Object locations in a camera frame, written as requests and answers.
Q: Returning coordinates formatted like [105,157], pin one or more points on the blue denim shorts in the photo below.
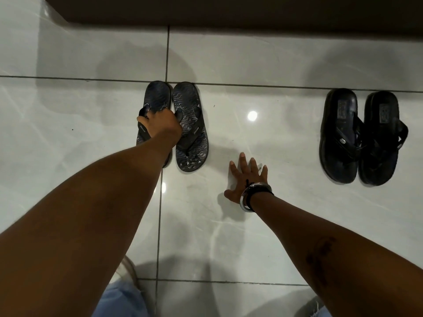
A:
[120,298]

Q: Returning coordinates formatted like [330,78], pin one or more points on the black wrist band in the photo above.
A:
[256,190]

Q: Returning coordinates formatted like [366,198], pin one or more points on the person's right thumb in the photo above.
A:
[230,195]

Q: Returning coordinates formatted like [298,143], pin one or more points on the black flip-flop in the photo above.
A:
[340,138]
[381,141]

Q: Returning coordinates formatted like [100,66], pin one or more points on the person's right little finger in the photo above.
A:
[264,173]

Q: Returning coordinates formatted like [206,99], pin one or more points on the silver bangle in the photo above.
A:
[244,198]

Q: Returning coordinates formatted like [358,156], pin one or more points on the person's right hand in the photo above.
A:
[244,183]

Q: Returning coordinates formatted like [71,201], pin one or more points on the person's left forearm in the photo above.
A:
[79,224]

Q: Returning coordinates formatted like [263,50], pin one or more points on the dark brown furniture base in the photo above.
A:
[231,11]

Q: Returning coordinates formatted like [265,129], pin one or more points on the person's left thumb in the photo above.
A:
[142,121]

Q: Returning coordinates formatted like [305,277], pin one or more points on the person's left hand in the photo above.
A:
[164,123]

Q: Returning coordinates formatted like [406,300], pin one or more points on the grey patterned flip-flop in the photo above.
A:
[192,135]
[155,105]

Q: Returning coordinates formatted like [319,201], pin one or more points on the person's right middle finger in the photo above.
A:
[244,163]

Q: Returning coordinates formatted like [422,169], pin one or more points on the person's right forearm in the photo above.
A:
[333,254]

